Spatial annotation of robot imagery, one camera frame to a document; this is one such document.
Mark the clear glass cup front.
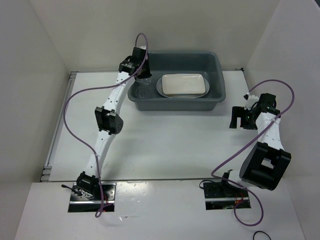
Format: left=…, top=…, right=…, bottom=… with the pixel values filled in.
left=135, top=77, right=152, bottom=86

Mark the clear glass cup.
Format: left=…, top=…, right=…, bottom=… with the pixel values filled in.
left=135, top=87, right=152, bottom=99
left=135, top=77, right=152, bottom=86

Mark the large oval white plate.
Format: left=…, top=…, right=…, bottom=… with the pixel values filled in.
left=156, top=77, right=210, bottom=93

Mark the rectangular white plate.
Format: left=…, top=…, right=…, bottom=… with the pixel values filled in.
left=161, top=73, right=207, bottom=96
left=159, top=92, right=207, bottom=98

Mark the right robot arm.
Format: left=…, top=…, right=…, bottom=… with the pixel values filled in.
left=229, top=93, right=292, bottom=191

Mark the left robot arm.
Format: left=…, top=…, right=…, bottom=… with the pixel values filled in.
left=76, top=46, right=152, bottom=200

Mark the grey plastic bin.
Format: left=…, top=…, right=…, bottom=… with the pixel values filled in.
left=127, top=50, right=226, bottom=112

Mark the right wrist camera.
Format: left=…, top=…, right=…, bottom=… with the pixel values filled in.
left=243, top=92, right=259, bottom=110

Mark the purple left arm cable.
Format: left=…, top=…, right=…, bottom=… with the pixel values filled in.
left=62, top=33, right=150, bottom=218

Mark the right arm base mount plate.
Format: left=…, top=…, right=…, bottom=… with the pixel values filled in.
left=199, top=179, right=251, bottom=210

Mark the black cable loop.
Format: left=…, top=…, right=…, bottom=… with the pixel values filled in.
left=252, top=231, right=272, bottom=240

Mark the aluminium table edge rail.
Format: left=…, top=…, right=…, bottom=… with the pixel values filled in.
left=39, top=71, right=78, bottom=182

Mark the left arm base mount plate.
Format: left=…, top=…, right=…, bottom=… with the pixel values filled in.
left=68, top=183, right=116, bottom=213

